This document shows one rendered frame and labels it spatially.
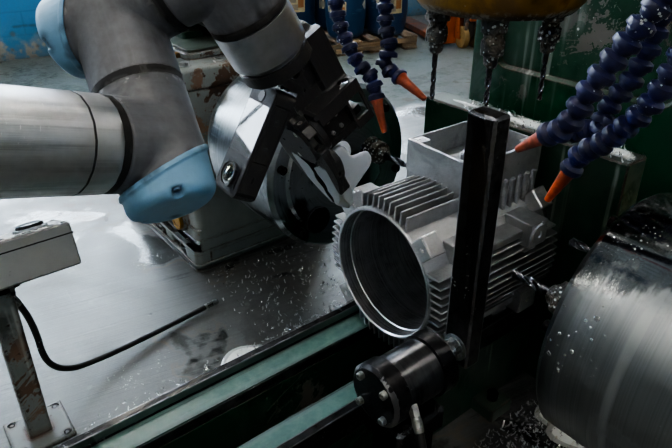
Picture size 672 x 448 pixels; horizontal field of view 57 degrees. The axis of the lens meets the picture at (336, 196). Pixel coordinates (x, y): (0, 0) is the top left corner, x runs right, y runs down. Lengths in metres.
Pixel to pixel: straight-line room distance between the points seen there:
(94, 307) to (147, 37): 0.64
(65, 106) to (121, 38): 0.10
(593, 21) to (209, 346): 0.69
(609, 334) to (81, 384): 0.69
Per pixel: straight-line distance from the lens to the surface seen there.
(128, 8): 0.54
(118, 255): 1.21
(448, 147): 0.79
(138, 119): 0.48
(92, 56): 0.53
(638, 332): 0.53
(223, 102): 0.95
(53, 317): 1.09
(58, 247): 0.75
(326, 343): 0.77
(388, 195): 0.68
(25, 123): 0.43
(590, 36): 0.87
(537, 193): 0.76
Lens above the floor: 1.42
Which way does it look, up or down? 27 degrees down
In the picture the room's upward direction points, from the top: straight up
